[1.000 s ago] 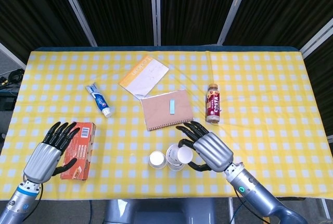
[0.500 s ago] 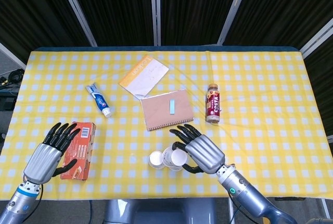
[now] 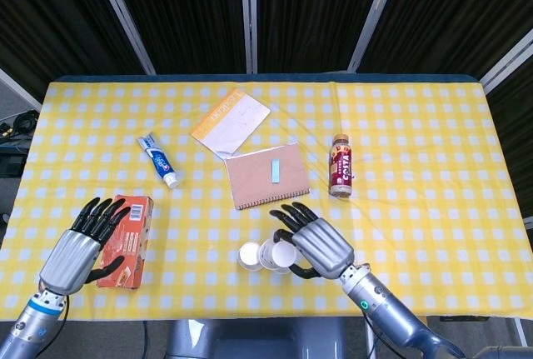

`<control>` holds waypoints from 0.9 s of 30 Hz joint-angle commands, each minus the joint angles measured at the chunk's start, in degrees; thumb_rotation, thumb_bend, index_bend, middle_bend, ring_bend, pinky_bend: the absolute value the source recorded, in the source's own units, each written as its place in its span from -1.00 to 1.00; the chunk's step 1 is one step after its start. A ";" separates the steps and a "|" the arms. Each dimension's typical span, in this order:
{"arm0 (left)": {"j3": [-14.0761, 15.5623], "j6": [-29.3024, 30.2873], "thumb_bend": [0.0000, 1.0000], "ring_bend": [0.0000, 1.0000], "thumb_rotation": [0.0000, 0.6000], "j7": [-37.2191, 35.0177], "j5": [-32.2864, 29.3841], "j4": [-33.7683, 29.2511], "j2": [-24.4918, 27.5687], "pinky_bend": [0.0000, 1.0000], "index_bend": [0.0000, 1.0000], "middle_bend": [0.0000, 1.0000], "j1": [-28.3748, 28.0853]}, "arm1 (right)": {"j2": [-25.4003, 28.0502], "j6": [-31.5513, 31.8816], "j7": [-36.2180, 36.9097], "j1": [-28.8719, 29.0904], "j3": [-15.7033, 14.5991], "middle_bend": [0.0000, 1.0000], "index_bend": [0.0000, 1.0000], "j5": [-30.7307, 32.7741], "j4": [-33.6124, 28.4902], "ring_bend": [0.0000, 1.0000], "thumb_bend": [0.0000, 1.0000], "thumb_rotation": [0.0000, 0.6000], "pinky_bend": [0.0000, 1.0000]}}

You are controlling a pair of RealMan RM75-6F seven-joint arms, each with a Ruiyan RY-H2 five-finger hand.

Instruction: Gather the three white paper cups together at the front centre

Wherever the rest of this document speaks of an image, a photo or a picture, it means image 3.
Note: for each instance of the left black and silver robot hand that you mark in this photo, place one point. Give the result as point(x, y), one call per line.
point(68, 259)

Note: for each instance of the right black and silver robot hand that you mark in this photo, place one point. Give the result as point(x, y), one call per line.
point(322, 246)

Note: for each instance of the plain white paper cup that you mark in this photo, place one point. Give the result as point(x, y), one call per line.
point(249, 255)
point(284, 255)

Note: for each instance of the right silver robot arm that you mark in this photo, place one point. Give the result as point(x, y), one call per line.
point(387, 313)

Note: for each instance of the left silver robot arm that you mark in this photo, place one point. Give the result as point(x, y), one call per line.
point(29, 325)

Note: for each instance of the paper cup with black line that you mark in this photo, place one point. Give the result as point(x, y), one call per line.
point(266, 257)

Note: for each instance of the orange cardboard box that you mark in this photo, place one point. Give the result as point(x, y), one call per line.
point(133, 246)

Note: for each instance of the red Costa coffee bottle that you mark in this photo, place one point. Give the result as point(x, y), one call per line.
point(341, 167)

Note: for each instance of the light blue sticky strip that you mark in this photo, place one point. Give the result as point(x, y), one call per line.
point(276, 171)

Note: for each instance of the brown spiral notebook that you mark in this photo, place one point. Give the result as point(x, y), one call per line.
point(254, 176)

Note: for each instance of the metal table leg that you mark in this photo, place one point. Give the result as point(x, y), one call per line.
point(369, 345)

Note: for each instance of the grey robot torso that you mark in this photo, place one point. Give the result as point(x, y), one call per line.
point(250, 342)

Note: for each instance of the blue white toothpaste tube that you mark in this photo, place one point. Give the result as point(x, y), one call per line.
point(160, 163)

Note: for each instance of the yellow white checkered tablecloth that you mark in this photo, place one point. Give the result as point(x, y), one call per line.
point(395, 126)

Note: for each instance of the white notepad with orange header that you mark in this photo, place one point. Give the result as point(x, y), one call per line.
point(233, 123)

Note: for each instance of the white partition post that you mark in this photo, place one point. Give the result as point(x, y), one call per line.
point(372, 17)
point(18, 88)
point(125, 21)
point(248, 17)
point(506, 61)

